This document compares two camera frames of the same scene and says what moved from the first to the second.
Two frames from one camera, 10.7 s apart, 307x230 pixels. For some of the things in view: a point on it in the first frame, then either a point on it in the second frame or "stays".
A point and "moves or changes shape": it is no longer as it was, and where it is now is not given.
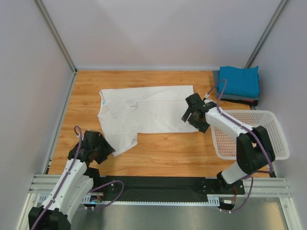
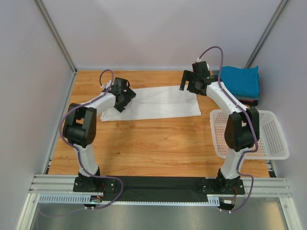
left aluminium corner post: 55,35 stays
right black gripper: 201,127 → 187,76
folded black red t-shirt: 251,102 stays
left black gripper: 107,149 → 129,95
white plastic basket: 226,143 stays
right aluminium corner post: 265,34 stays
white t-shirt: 123,113 moves or changes shape
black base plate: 130,189 stays
